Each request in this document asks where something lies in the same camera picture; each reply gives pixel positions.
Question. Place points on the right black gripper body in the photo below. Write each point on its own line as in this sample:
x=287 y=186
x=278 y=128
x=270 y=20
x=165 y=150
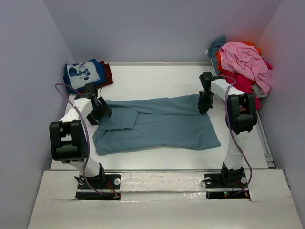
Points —
x=206 y=98

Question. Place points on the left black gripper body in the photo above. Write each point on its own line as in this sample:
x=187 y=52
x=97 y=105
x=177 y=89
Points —
x=99 y=109

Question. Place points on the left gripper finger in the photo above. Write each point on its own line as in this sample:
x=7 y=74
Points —
x=107 y=111
x=92 y=119

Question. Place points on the grey-blue t shirt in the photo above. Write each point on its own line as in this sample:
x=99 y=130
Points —
x=144 y=124

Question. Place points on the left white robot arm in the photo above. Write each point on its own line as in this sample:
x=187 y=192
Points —
x=70 y=140

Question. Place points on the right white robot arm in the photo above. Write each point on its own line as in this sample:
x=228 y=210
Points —
x=240 y=117

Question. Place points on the folded blue mickey t shirt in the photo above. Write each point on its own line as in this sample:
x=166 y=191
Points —
x=78 y=75

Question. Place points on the folded dark red t shirt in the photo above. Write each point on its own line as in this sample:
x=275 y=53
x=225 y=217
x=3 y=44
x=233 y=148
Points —
x=108 y=76

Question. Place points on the magenta t shirt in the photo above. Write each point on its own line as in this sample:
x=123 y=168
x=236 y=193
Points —
x=242 y=84

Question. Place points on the teal t shirt in pile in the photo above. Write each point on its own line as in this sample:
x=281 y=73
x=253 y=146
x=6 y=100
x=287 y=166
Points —
x=214 y=48

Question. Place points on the grey white t shirt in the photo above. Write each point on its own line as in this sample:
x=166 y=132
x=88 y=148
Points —
x=258 y=91

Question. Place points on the pink t shirt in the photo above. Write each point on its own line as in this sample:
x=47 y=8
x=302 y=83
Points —
x=244 y=59

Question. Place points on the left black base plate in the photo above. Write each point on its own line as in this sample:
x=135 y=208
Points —
x=102 y=190

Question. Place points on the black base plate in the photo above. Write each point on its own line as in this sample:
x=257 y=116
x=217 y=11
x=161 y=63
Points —
x=216 y=189
x=102 y=190

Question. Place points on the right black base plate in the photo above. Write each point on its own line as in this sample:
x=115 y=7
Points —
x=216 y=189

